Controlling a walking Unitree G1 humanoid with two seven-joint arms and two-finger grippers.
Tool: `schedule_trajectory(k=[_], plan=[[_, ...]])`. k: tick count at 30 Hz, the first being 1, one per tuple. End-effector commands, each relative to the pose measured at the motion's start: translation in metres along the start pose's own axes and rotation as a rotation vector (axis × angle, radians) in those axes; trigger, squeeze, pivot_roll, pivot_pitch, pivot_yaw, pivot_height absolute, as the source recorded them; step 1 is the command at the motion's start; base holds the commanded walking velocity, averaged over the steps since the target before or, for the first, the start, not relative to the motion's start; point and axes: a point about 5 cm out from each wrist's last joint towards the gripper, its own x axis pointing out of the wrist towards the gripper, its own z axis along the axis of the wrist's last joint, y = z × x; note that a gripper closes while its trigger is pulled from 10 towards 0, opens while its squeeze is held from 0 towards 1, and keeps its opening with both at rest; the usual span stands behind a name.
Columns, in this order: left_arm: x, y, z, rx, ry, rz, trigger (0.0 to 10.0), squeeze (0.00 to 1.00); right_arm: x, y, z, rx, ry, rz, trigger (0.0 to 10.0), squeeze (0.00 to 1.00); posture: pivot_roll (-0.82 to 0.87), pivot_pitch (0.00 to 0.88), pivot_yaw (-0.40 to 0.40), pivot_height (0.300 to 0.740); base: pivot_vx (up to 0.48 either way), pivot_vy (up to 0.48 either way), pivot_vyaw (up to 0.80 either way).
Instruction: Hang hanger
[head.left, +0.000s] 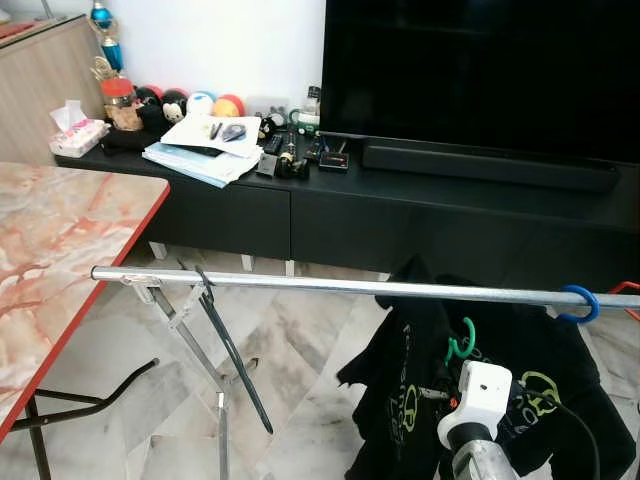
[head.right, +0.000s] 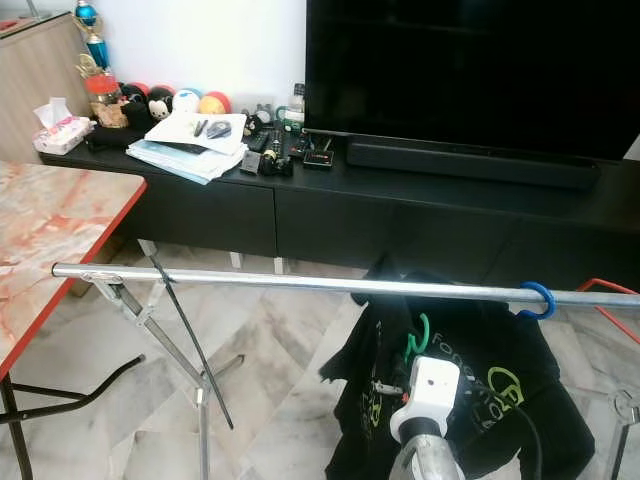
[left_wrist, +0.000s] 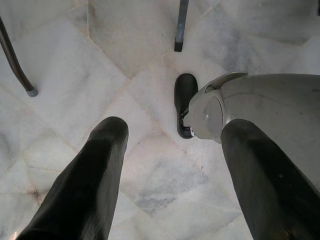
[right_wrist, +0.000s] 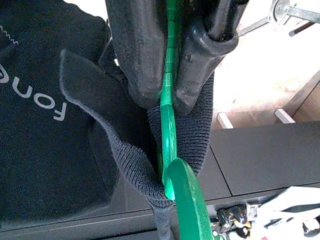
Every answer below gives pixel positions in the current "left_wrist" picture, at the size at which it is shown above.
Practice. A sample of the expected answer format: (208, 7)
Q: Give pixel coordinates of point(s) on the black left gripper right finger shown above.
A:
(262, 187)

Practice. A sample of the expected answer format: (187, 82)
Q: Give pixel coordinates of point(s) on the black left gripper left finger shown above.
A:
(85, 187)

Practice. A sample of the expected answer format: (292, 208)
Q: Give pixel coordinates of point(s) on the marble-top folding table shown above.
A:
(29, 88)

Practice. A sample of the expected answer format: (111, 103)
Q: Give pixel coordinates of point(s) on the black robot left foot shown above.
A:
(185, 92)

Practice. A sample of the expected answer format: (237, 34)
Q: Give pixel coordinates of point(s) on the grey metal furniture leg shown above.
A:
(181, 30)

